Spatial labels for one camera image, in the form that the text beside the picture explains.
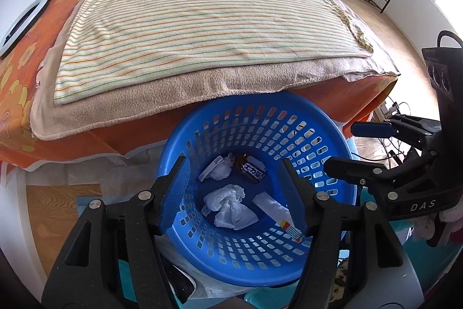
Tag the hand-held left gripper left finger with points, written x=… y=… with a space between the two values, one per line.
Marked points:
x=175 y=196

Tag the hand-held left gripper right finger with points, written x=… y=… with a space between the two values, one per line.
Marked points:
x=294 y=196

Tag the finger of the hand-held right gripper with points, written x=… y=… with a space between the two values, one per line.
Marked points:
x=372 y=130
x=361 y=171

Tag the long white wrapper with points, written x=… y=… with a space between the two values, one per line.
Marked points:
x=275 y=211

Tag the white paper cup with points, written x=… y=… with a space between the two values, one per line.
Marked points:
x=208 y=171

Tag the brown chocolate bar wrapper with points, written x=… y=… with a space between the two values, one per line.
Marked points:
x=251 y=169

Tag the white tissue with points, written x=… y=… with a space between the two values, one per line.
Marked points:
x=221 y=169

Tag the white plastic bag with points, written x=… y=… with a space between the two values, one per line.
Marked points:
x=231 y=209

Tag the blue plastic basket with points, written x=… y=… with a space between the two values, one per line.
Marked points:
x=253 y=258

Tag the person's right hand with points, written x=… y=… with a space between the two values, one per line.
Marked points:
x=425 y=231

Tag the white plastic sheet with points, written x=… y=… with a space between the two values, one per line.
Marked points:
x=83 y=171

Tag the beige terry towel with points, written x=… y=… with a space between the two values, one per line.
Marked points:
x=108 y=113

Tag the striped cream towel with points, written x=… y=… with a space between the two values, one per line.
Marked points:
x=199 y=41

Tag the orange floral cloth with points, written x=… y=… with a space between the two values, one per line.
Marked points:
x=14 y=113

